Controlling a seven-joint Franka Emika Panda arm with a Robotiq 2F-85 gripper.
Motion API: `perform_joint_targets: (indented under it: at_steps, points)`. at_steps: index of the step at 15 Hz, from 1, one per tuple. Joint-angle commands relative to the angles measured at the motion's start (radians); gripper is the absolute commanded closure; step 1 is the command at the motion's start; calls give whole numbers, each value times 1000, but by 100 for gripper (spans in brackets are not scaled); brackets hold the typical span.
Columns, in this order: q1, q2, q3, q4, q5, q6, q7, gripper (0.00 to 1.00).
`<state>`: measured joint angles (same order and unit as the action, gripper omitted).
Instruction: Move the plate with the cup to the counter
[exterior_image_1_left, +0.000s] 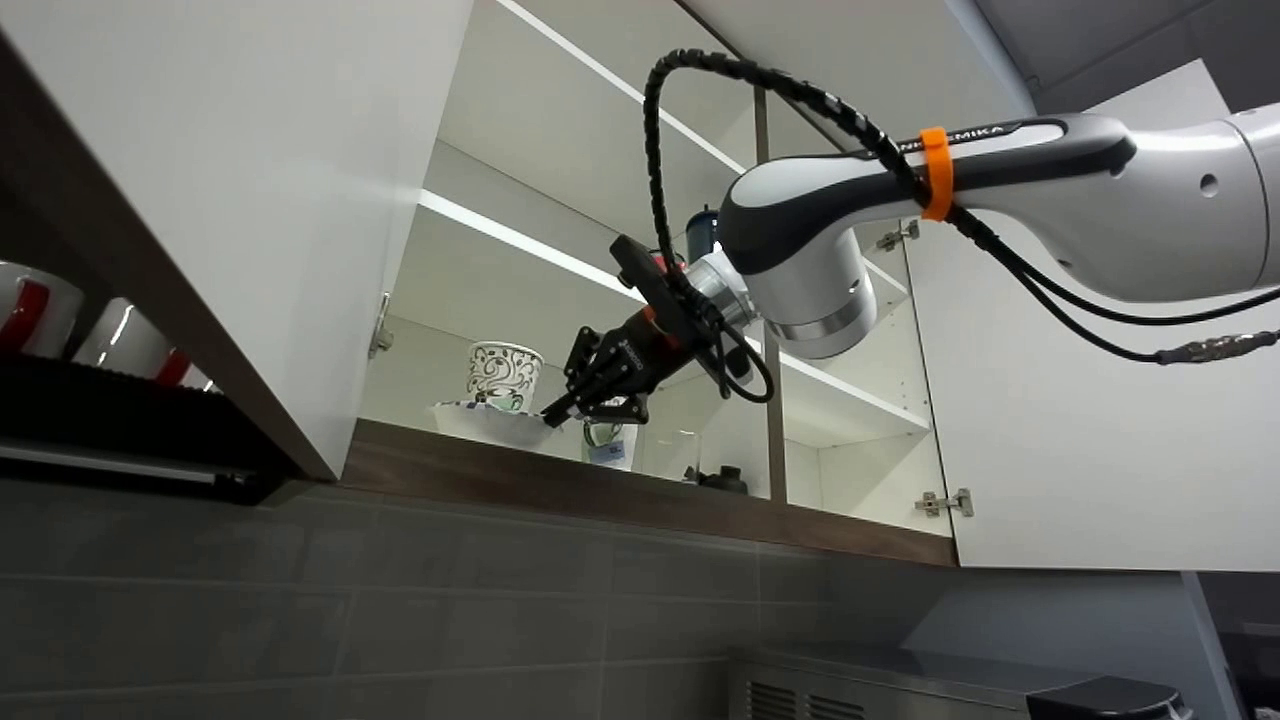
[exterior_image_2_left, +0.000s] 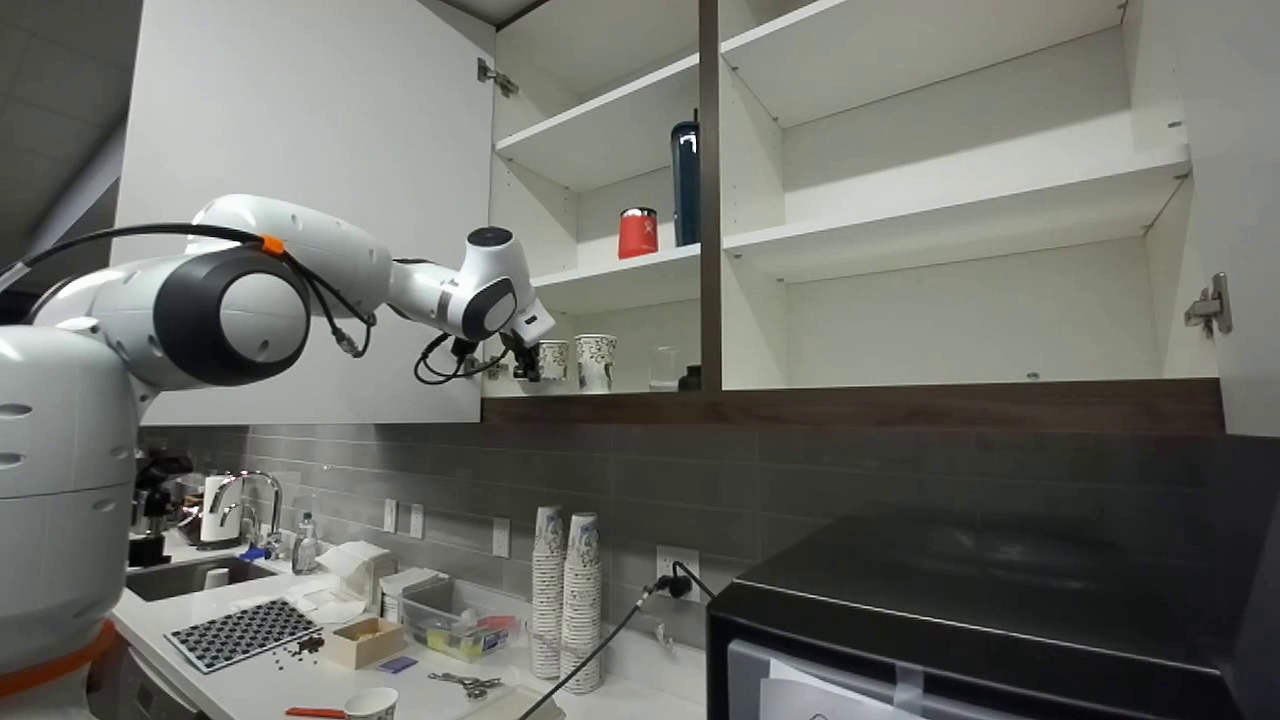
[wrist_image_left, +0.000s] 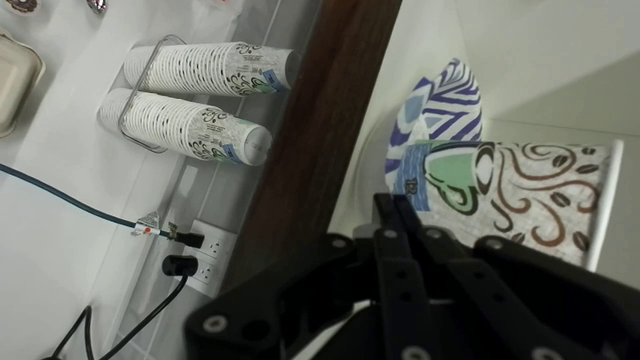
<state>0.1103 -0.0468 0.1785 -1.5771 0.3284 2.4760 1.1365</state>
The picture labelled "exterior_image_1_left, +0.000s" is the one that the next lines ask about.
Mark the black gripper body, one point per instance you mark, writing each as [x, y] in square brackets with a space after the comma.
[626, 355]

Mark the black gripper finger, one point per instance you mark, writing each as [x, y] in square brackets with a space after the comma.
[554, 404]
[598, 403]

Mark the small black object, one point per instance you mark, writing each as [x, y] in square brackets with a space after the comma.
[720, 477]

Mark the metal door hinge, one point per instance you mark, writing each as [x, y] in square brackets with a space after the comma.
[380, 325]
[946, 506]
[899, 238]

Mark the white cabinet door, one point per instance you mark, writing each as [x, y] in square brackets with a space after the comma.
[267, 163]
[1066, 441]

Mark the stainless black microwave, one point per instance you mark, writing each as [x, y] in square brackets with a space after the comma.
[905, 681]

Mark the black metal shelf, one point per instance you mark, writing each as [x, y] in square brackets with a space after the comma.
[132, 425]

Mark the white red mug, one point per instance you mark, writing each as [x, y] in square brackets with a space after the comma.
[132, 346]
[27, 309]

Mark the small black device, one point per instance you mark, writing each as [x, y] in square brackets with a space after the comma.
[1105, 696]

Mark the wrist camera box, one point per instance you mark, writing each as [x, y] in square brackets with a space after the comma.
[643, 270]

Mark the white wall cabinet with shelves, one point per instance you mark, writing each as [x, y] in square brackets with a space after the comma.
[533, 252]

